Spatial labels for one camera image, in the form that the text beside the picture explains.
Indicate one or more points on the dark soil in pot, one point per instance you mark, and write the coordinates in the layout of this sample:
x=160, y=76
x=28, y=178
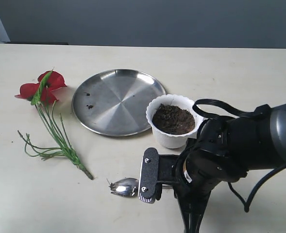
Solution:
x=173, y=120

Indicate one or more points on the red artificial flower with stems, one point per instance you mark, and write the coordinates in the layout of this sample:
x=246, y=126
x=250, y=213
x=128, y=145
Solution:
x=41, y=97

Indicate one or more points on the stainless steel spoon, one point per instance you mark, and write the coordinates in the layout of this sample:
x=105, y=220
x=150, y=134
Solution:
x=127, y=187

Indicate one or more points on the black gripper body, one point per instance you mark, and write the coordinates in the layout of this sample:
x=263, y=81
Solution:
x=202, y=165

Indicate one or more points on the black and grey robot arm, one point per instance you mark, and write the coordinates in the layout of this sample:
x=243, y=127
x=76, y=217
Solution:
x=229, y=144

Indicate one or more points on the round stainless steel plate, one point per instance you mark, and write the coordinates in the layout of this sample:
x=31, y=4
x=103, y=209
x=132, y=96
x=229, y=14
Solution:
x=114, y=102

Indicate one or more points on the white scalloped plastic pot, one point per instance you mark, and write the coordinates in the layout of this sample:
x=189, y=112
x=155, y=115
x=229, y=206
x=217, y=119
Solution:
x=167, y=140

